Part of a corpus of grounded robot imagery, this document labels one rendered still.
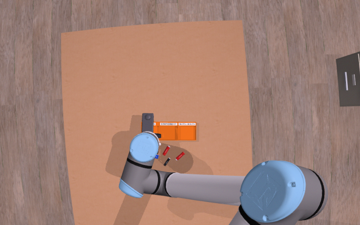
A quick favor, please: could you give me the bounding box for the orange bin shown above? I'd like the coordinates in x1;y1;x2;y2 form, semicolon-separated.
153;122;196;141

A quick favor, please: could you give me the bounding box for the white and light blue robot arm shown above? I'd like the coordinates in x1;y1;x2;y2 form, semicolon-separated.
119;113;328;225

